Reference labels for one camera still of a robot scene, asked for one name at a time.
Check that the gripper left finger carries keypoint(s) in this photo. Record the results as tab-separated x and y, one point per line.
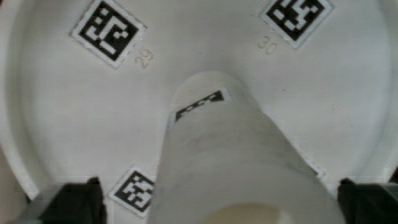
69	204

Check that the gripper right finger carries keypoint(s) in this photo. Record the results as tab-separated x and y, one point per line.
369	202

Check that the white cylindrical table leg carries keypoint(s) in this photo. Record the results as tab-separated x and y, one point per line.
234	177

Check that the white round table top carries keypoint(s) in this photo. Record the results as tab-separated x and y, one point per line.
100	56

